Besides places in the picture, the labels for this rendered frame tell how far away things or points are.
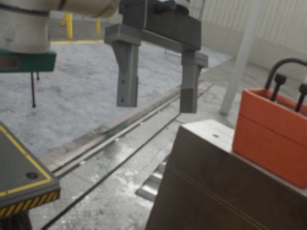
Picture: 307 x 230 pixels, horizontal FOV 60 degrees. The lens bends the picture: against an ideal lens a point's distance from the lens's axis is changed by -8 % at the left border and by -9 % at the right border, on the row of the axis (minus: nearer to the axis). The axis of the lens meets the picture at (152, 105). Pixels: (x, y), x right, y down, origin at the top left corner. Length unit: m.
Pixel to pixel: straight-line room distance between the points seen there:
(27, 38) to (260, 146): 0.62
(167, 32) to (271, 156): 0.30
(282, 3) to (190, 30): 13.44
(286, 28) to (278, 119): 13.28
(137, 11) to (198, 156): 0.34
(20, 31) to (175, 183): 0.55
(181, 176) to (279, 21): 13.25
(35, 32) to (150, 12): 0.48
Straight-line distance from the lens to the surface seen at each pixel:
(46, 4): 0.83
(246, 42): 3.42
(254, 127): 0.55
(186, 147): 0.63
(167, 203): 0.70
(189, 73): 0.48
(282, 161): 0.55
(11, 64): 0.81
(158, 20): 0.41
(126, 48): 0.38
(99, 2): 0.84
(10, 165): 1.04
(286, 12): 13.84
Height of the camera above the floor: 0.90
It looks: 18 degrees down
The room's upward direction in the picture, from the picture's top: 16 degrees clockwise
